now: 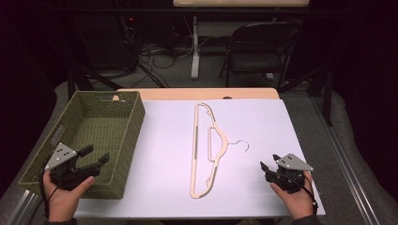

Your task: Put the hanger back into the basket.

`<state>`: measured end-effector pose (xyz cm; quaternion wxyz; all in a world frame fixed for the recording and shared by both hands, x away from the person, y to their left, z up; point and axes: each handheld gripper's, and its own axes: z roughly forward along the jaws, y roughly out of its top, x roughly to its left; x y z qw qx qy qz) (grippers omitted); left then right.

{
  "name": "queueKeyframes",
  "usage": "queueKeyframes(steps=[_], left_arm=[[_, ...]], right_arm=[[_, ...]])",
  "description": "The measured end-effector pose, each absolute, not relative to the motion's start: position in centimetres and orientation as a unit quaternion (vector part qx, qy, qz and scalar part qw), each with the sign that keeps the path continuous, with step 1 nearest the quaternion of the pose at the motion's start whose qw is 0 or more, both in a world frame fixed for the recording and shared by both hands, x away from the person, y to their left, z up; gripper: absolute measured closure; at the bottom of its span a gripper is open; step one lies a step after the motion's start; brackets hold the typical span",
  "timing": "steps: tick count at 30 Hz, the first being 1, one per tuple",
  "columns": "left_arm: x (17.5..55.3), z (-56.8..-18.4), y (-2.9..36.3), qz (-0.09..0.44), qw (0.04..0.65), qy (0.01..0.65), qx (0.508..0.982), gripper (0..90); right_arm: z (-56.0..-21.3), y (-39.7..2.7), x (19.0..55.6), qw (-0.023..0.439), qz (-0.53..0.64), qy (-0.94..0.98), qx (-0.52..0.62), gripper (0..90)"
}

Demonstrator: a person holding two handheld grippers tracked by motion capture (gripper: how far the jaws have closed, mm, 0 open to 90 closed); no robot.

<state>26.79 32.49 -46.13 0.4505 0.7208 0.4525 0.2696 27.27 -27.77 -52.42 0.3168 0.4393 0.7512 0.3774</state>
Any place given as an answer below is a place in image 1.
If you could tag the green woven basket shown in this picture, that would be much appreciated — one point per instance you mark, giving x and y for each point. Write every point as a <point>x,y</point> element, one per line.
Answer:
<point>125,140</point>

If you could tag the person's left hand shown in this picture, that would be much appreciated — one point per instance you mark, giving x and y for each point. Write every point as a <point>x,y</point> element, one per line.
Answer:
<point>64,203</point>

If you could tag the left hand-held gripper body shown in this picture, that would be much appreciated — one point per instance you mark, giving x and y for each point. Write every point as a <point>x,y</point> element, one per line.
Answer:
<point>61,156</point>

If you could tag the white desk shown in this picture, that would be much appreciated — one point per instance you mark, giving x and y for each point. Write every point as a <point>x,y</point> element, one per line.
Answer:
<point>195,56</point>

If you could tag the black folding chair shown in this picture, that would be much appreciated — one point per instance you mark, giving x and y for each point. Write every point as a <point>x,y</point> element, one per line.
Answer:
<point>259,59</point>

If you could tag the white table mat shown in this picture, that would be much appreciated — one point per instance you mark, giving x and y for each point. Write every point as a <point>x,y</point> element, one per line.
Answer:
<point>263,125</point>

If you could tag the person's right hand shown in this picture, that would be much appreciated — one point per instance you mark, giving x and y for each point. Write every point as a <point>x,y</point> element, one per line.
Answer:
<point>295,203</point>

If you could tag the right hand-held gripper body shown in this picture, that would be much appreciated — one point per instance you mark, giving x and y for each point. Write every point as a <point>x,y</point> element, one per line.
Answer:
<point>292,172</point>

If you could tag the black metal stand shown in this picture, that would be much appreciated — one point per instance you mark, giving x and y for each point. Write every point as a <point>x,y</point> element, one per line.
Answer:
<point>327,93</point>
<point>79,79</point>

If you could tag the beige clothes hanger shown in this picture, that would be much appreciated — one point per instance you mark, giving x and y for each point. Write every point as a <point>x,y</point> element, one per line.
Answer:
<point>195,125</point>

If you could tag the aluminium rail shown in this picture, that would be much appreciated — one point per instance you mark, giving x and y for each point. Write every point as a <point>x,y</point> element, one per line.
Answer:
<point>347,168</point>
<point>23,207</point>

